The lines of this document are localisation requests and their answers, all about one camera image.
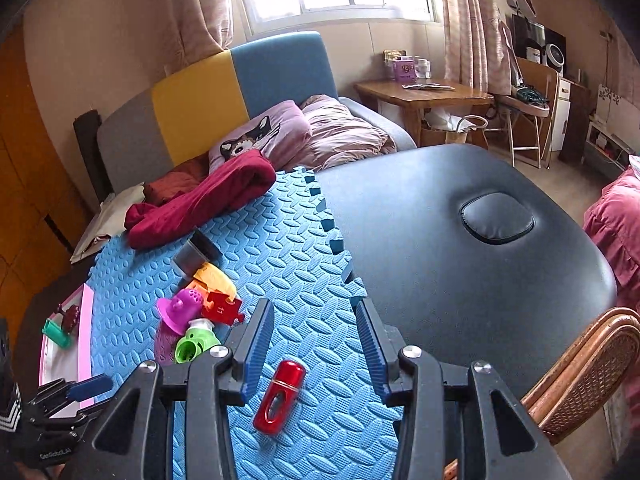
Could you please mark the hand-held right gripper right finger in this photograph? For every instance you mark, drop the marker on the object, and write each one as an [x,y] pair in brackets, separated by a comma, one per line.
[372,347]

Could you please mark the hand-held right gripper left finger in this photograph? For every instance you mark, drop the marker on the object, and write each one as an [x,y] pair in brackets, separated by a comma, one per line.
[257,347]

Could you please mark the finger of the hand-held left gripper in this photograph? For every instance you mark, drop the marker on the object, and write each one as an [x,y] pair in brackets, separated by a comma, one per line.
[92,387]
[65,417]

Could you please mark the pink-rimmed tray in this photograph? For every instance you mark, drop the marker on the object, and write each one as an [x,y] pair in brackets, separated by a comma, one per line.
[70,360]

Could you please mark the red capsule-shaped bottle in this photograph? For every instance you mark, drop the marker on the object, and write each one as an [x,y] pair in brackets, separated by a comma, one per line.
[277,395]

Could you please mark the red puzzle piece block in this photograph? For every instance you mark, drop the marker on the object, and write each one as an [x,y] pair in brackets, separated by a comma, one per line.
[222,307]

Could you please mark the green toy camera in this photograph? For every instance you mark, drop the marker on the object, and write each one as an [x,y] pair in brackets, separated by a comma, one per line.
[195,346]

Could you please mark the purple perforated toy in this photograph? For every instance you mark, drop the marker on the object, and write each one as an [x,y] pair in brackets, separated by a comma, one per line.
[164,352]

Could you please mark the large orange toy block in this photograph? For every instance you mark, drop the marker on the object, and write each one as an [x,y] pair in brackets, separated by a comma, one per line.
[215,276]

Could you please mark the magenta funnel-shaped toy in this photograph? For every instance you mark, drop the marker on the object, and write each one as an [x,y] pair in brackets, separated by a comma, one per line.
[179,309]

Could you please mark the black cup with clear sleeve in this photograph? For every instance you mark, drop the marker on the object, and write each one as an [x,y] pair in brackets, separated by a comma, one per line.
[194,256]

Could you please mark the green cylinder toy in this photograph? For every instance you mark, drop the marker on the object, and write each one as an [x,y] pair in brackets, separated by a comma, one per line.
[55,332]

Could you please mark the dark brown pumpkin-shaped toy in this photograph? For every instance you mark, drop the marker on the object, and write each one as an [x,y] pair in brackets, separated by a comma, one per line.
[70,317]

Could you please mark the blue foam mat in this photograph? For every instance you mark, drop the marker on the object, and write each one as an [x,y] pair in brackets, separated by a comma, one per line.
[280,270]

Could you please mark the maroon folded blanket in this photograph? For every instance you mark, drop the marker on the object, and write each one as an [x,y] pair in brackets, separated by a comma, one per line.
[200,200]

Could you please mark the dark red cloth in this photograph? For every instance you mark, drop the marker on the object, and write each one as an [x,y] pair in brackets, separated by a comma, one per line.
[172,182]

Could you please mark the rattan chair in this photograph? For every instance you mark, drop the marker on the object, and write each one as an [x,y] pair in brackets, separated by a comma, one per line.
[580,375]

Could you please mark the pink quilt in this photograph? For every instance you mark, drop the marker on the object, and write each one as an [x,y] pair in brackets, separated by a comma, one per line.
[342,135]

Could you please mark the pink cat pillow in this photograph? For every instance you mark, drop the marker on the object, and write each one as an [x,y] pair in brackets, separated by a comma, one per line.
[265,127]

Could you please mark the basket with white bag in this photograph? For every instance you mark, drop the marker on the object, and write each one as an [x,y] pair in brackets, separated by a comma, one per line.
[450,132]

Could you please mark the orange wooden wardrobe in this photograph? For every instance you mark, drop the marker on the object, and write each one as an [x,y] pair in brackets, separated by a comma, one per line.
[25,160]

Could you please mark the black upright panel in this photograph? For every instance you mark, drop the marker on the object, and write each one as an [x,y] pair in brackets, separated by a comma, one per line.
[89,145]

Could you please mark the grey yellow blue sofa bed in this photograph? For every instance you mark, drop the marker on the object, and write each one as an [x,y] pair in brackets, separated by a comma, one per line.
[200,105]

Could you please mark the wooden desk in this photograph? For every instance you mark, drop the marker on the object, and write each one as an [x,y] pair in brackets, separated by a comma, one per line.
[430,95]

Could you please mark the papers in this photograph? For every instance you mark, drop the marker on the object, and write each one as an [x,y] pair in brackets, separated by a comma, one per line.
[425,86]

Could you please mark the pink ruffled cloth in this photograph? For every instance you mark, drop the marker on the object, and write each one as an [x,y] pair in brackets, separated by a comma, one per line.
[615,230]

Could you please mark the purple box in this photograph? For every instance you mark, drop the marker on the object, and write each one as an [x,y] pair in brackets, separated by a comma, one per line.
[405,70]

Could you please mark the white cabinet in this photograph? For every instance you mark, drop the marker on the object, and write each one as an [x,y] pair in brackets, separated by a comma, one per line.
[560,110]

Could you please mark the wooden folding chair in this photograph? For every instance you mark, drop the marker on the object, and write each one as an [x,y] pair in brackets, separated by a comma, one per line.
[535,82]

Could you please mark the white low shelf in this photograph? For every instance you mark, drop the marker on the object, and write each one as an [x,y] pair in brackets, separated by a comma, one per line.
[610,145]

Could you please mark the pink curtain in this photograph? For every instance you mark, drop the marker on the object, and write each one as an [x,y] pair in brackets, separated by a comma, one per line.
[197,0]
[475,25]

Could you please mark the black stereo unit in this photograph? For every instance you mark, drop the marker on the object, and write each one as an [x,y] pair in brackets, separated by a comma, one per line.
[530,35]

